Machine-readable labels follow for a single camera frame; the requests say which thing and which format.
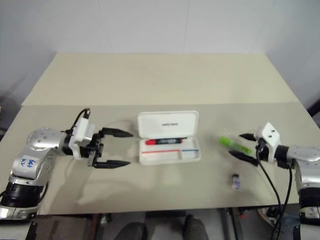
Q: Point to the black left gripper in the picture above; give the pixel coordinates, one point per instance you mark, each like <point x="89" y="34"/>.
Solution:
<point x="96" y="148"/>

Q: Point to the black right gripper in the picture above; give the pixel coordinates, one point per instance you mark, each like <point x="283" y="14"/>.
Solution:
<point x="260" y="150"/>

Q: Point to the green marker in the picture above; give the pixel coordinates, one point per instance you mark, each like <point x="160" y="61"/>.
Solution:
<point x="226" y="141"/>

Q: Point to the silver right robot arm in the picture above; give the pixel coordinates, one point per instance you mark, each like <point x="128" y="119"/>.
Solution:
<point x="302" y="155"/>

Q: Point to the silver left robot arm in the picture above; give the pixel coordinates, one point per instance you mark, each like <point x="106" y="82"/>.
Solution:
<point x="37" y="142"/>

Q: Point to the red marker with black cap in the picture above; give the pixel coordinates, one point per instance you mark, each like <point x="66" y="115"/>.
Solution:
<point x="162" y="141"/>

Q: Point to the white plastic pencil case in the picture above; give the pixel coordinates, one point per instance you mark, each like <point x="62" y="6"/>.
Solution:
<point x="167" y="125"/>

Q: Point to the small grey purple object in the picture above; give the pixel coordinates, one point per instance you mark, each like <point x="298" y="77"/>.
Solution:
<point x="235" y="181"/>

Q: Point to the dark brown board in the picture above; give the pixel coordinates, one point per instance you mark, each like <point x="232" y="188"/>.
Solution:
<point x="62" y="227"/>

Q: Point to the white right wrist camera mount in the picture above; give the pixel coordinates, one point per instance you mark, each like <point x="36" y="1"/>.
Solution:
<point x="271" y="135"/>

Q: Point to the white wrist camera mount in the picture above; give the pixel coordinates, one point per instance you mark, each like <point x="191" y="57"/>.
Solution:
<point x="80" y="132"/>
<point x="271" y="135"/>

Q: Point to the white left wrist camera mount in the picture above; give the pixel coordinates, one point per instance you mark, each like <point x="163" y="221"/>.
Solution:
<point x="80" y="132"/>

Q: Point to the black metal table frame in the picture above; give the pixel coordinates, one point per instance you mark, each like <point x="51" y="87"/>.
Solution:
<point x="231" y="222"/>

